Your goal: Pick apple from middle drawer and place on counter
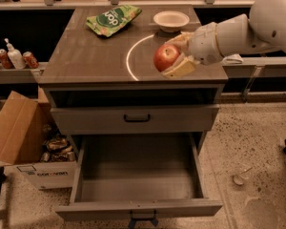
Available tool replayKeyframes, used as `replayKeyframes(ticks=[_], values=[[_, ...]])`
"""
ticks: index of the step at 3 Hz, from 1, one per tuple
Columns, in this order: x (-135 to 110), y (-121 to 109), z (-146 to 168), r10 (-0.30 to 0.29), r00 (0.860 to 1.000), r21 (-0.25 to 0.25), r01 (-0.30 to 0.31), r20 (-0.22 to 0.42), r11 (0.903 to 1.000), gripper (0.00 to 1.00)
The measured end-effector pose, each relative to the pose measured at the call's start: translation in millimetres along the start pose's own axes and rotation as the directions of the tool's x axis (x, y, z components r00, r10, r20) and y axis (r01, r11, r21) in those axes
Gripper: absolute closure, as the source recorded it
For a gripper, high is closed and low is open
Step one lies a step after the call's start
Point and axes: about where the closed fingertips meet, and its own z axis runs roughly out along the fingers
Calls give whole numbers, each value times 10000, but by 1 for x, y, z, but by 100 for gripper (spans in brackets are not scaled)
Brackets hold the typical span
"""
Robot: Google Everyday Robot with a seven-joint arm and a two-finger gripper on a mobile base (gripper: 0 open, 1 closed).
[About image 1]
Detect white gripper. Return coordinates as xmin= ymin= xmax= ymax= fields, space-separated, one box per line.
xmin=162 ymin=22 xmax=224 ymax=78

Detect red apple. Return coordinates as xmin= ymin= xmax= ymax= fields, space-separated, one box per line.
xmin=153 ymin=44 xmax=180 ymax=72

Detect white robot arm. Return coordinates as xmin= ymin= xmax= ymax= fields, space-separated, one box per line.
xmin=162 ymin=0 xmax=286 ymax=78

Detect grey drawer cabinet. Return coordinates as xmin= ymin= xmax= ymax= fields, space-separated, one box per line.
xmin=38 ymin=5 xmax=229 ymax=135

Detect open bottom drawer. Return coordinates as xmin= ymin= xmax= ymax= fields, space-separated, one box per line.
xmin=55 ymin=133 xmax=222 ymax=222

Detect blue clamp under drawer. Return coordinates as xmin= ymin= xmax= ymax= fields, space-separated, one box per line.
xmin=128 ymin=210 xmax=158 ymax=229

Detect white paper bowl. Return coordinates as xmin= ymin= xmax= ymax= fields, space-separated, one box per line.
xmin=153 ymin=10 xmax=190 ymax=32

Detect folded white cloth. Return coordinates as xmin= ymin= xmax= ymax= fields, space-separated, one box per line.
xmin=222 ymin=54 xmax=243 ymax=65

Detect green chip bag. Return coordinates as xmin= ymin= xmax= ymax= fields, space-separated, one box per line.
xmin=86 ymin=5 xmax=142 ymax=37

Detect clear plastic cup on floor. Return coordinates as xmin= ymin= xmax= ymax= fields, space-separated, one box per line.
xmin=232 ymin=167 xmax=252 ymax=186

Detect red soda can right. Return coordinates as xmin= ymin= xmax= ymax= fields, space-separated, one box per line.
xmin=23 ymin=52 xmax=39 ymax=69

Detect red soda can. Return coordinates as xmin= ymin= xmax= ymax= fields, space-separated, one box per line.
xmin=23 ymin=52 xmax=39 ymax=69
xmin=0 ymin=49 xmax=13 ymax=69

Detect shiny snack packets in box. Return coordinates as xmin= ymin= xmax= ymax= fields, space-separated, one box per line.
xmin=40 ymin=135 xmax=76 ymax=162

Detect white pump bottle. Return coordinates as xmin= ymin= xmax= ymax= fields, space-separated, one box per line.
xmin=5 ymin=38 xmax=26 ymax=70

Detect open cardboard box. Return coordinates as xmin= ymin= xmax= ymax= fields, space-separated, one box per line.
xmin=0 ymin=92 xmax=76 ymax=189

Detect red soda can left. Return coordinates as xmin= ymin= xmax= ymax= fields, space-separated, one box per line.
xmin=0 ymin=49 xmax=13 ymax=69

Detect closed drawer with black handle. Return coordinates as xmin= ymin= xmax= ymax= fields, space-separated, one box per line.
xmin=51 ymin=105 xmax=218 ymax=135

